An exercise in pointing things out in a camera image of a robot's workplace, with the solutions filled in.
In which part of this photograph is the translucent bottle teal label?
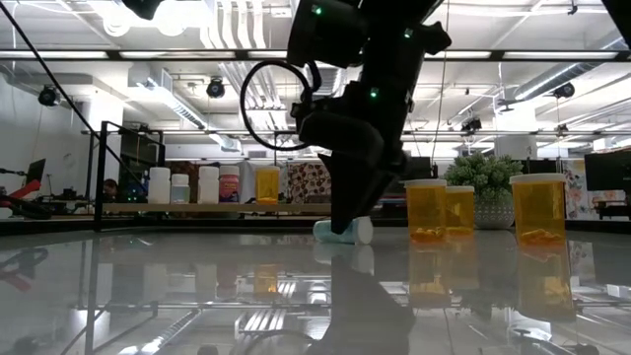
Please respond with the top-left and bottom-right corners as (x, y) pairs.
(312, 215), (375, 246)

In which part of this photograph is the black laptop screen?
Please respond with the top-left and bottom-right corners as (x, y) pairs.
(25, 158), (47, 186)

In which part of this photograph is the black cabinet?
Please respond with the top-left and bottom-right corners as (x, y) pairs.
(517, 158), (561, 175)

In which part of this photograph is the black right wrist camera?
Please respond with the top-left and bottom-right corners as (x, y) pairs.
(297, 110), (386, 155)

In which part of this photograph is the dark equipment rack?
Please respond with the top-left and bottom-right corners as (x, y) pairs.
(119, 128), (167, 203)

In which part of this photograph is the tall white bottle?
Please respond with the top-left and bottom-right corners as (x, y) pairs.
(197, 166), (221, 205)
(147, 166), (172, 205)

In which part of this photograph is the black looped cable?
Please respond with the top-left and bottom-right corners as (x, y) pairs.
(239, 59), (322, 152)

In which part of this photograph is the dark desk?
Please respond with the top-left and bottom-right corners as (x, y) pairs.
(594, 199), (631, 221)

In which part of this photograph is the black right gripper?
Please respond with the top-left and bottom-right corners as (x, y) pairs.
(317, 81), (414, 236)

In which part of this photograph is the black shelf frame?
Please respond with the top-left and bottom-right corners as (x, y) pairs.
(92, 119), (167, 233)

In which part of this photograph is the small translucent bottle white cap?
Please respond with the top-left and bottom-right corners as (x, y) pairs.
(170, 173), (191, 205)

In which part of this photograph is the thin black cable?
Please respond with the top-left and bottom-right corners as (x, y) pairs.
(0, 0), (145, 194)

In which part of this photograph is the pink bottle white cap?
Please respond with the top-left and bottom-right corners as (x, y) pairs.
(218, 165), (242, 204)

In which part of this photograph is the green potted plant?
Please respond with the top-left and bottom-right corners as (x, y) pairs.
(443, 151), (525, 231)

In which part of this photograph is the wide orange pill bottle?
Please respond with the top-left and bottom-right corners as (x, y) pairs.
(509, 173), (567, 247)

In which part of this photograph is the person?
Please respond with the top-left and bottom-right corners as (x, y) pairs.
(102, 177), (120, 203)

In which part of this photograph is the black monitor screen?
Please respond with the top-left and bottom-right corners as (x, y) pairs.
(584, 149), (631, 192)
(406, 156), (436, 181)

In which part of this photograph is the floral print panel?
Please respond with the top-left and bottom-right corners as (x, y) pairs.
(561, 158), (627, 221)

